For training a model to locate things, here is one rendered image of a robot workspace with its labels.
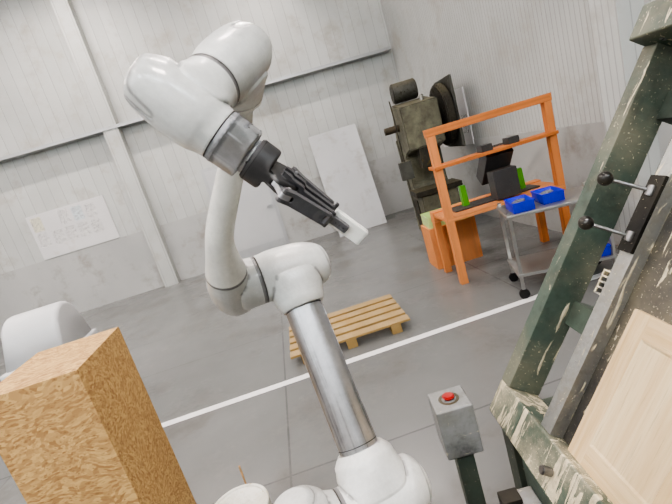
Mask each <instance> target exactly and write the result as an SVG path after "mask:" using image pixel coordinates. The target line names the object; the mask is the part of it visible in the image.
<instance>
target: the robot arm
mask: <svg viewBox="0 0 672 504"><path fill-rule="evenodd" d="M271 61H272V44H271V41H270V39H269V37H268V35H267V34H266V33H265V32H264V30H263V29H261V28H260V27H259V26H257V25H255V24H252V23H249V22H242V21H233V22H230V23H227V24H225V25H223V26H221V27H220V28H218V29H217V30H215V31H214V32H212V33H211V34H210V35H209V36H207V37H206V38H205V39H204V40H203V41H202V42H201V43H200V44H199V45H198V46H197V47H196V49H195V50H194V52H193V53H192V55H191V56H190V57H189V58H188V59H186V60H182V61H180V62H179V63H177V62H176V61H174V60H173V59H171V58H169V57H166V56H162V55H158V54H152V53H143V54H141V55H140V56H139V57H138V58H137V59H136V60H135V62H134V63H133V64H132V65H131V67H130V68H129V69H128V71H127V73H126V75H125V77H124V81H123V92H124V98H125V100H126V101H127V102H128V103H129V105H130V106H131V107H132V108H133V109H134V110H135V111H136V112H137V113H138V114H139V115H140V116H141V117H142V118H143V119H144V120H145V121H146V122H148V123H149V124H150V125H151V126H152V127H153V128H155V129H156V130H157V131H159V132H160V133H161V134H163V135H164V136H165V137H167V138H168V139H170V140H171V141H173V142H174V143H176V144H177V145H179V146H181V147H183V148H184V149H187V150H190V151H193V152H195V153H197V154H199V155H201V156H202V157H204V158H206V160H207V161H209V162H211V163H213V164H214V165H216V166H217V172H216V177H215V181H214V186H213V190H212V195H211V200H210V205H209V209H208V215H207V221H206V228H205V278H206V287H207V290H208V293H209V295H210V297H211V299H212V301H213V303H214V304H215V305H216V306H217V308H218V309H219V310H221V311H222V312H223V313H225V314H227V315H229V316H241V315H243V314H245V313H247V312H248V311H250V310H251V309H253V308H256V307H258V306H261V305H264V304H266V303H269V302H272V301H273V303H274V305H275V306H276V307H277V308H278V310H279V311H280V312H281V313H282V314H284V315H286V316H287V319H288V322H289V324H290V327H291V329H292V332H293V335H294V337H295V340H296V342H297V345H298V348H299V350H300V353H301V355H302V358H303V361H304V363H305V366H306V368H307V371H308V374H309V376H310V379H311V381H312V384H313V387H314V389H315V392H316V394H317V397H318V400H319V402H320V405H321V407H322V410H323V413H324V415H325V418H326V420H327V423H328V426H329V428H330V431H331V433H332V436H333V439H334V441H335V444H336V446H337V449H338V452H339V454H340V455H339V456H338V459H337V462H336V466H335V472H336V479H337V484H338V486H337V487H335V488H333V489H330V490H321V489H320V488H318V487H315V486H310V485H299V486H296V487H293V488H290V489H288V490H286V491H285V492H283V493H282V494H281V495H280V496H279V497H278V498H277V500H276V501H275V502H274V504H430V503H431V499H432V488H431V484H430V481H429V479H428V476H427V474H426V472H425V470H424V469H423V467H422V466H421V465H420V464H419V463H418V462H417V461H416V460H415V459H414V458H413V457H411V456H409V455H407V454H405V453H400V454H398V453H397V452H396V451H395V449H394V448H393V447H392V445H391V443H389V442H388V441H386V440H384V439H382V438H380V437H376V435H375V432H374V430H373V427H372V425H371V422H370V420H369V417H368V415H367V412H366V410H365V408H364V405H363V403H362V400H361V398H360V395H359V393H358V390H357V388H356V386H355V383H354V381H353V378H352V376H351V373H350V371H349V368H348V366H347V364H346V361H345V359H344V356H343V353H342V350H341V348H340V345H339V343H338V340H337V338H336V335H335V333H334V331H333V328H332V326H331V323H330V321H329V318H328V316H327V313H326V311H325V309H324V306H323V304H322V302H321V301H322V300H323V296H324V291H323V284H324V283H325V282H327V280H328V279H329V277H330V274H331V263H330V260H329V257H328V255H327V253H326V251H325V250H324V249H323V248H322V247H321V246H320V245H317V244H315V243H309V242H299V243H291V244H287V245H283V246H279V247H276V248H272V249H269V250H266V251H263V252H261V253H259V254H257V255H255V256H252V257H249V258H245V259H242V258H241V256H240V254H239V252H238V250H237V248H236V246H235V241H234V230H235V223H236V217H237V211H238V206H239V201H240V195H241V190H242V185H243V180H244V181H246V182H247V183H249V184H250V185H252V186H253V187H255V188H257V187H259V186H260V184H261V183H262V182H264V183H265V184H266V185H267V186H268V187H269V188H270V189H271V190H272V191H273V192H275V193H276V194H277V197H276V198H275V200H276V201H277V202H278V203H281V204H283V205H286V206H288V207H290V208H292V209H294V210H295V211H297V212H299V213H301V214H302V215H304V216H306V217H308V218H309V219H311V220H313V221H315V222H316V223H318V224H320V225H321V226H322V227H324V228H325V227H326V226H327V225H330V226H331V227H333V228H334V229H335V230H337V231H338V232H340V233H341V234H342V235H344V236H345V237H347V238H348V239H349V240H351V241H352V242H354V243H355V244H356V245H359V244H360V243H361V242H362V241H363V240H364V238H365V237H366V236H367V235H368V230H367V229H366V228H364V227H363V226H362V225H360V224H359V223H357V222H356V221H355V220H353V219H352V218H351V217H349V216H348V215H346V214H345V213H344V212H342V211H341V210H340V209H338V207H339V205H340V204H339V203H338V202H337V203H336V204H335V205H334V201H333V199H331V198H330V197H329V196H328V195H326V194H325V193H324V192H323V191H322V190H320V189H319V188H318V187H317V186H316V185H315V184H313V183H312V182H311V181H310V180H309V179H308V178H306V177H305V176H304V175H303V174H302V173H301V172H300V171H299V170H298V169H297V168H296V167H294V166H293V167H292V168H290V167H288V166H285V165H284V164H282V163H280V162H278V161H277V160H278V159H279V157H280V155H281V151H280V150H279V149H278V148H277V147H275V146H274V145H273V144H271V143H270V142H269V141H267V140H263V141H261V140H260V137H261V136H262V130H260V129H258V128H257V127H255V126H254V125H253V124H252V123H253V111H254V110H255V109H256V108H258V107H259V106H260V105H261V103H262V100H263V93H264V88H265V84H266V80H267V77H268V70H269V68H270V66H271Z"/></svg>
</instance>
